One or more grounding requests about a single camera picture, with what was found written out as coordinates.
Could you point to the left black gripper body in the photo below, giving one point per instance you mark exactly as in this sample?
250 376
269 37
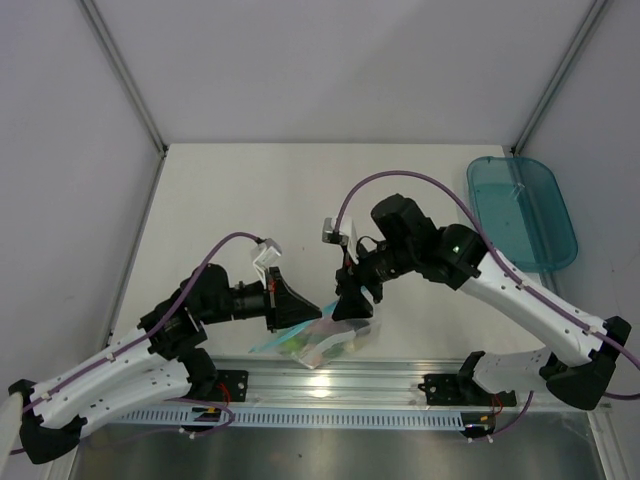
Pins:
248 301

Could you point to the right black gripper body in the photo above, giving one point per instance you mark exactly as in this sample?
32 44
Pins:
373 270

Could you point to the purple eggplant toy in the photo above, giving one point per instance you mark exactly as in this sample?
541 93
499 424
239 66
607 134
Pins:
366 329

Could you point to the green bell pepper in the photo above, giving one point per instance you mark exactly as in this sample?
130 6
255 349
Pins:
294 344

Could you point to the clear zip top bag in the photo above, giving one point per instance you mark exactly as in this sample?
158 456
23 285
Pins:
326 340

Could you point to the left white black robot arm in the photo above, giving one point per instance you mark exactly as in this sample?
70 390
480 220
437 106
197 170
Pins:
160 359

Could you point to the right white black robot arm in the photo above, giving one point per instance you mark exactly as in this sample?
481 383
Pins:
579 352

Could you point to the teal plastic bin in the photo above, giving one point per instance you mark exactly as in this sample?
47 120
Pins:
520 207

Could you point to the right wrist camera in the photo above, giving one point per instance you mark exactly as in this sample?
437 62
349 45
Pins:
343 235

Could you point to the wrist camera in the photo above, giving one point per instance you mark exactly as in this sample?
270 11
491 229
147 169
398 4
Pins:
343 235
264 256

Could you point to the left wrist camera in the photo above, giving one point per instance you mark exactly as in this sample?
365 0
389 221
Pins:
264 256

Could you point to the aluminium rail beam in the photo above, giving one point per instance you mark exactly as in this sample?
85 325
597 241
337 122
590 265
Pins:
343 384

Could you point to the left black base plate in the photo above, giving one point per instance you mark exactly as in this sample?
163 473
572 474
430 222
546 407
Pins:
231 387

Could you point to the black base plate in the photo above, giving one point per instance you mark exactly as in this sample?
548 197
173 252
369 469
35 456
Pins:
456 390
231 387

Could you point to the white slotted cable duct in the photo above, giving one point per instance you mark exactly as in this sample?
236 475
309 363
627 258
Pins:
246 416

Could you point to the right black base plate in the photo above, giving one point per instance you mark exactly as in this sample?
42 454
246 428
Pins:
456 390

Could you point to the left aluminium frame post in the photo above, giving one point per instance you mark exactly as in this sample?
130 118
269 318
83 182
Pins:
114 57

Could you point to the aluminium frame post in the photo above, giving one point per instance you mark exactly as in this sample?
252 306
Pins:
578 43
114 57

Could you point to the right aluminium frame post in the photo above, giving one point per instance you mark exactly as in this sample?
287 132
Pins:
578 43

